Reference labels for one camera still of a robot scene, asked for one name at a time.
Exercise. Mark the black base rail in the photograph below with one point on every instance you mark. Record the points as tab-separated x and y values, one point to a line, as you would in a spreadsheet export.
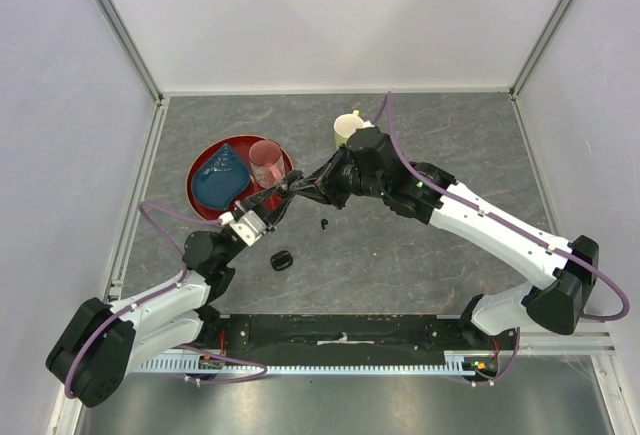
340	340

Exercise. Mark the red round tray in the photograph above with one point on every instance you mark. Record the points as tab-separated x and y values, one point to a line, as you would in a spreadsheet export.
241	144

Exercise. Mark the slotted cable duct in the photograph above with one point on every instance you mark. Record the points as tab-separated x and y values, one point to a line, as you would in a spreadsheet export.
194	364

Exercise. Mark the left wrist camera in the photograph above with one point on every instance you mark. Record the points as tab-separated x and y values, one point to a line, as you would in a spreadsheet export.
249	228

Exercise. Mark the left aluminium frame post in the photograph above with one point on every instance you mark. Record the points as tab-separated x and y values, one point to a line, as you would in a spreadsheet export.
130	49

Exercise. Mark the aluminium frame post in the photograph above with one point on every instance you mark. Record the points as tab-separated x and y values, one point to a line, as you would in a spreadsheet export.
130	49
540	46

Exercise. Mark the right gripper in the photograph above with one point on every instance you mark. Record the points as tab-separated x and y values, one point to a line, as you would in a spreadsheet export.
326	177

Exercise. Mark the black charging case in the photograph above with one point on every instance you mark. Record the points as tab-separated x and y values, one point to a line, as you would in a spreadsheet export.
281	260
290	181

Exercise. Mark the pink glass mug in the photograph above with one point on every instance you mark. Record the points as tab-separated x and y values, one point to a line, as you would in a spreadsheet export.
267	163

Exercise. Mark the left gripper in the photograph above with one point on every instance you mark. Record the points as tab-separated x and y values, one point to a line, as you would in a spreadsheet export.
255	204

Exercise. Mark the yellow ceramic mug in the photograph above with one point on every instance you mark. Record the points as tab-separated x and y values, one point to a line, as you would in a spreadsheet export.
345	126

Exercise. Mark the blue teardrop plate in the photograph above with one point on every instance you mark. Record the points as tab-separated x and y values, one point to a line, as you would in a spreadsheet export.
220	179

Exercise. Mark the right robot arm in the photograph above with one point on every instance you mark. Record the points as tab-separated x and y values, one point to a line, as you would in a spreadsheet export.
558	272

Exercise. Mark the right aluminium frame post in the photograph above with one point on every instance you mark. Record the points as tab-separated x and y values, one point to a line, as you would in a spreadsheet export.
540	46

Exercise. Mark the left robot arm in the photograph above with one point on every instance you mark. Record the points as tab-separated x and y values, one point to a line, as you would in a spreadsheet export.
103	342

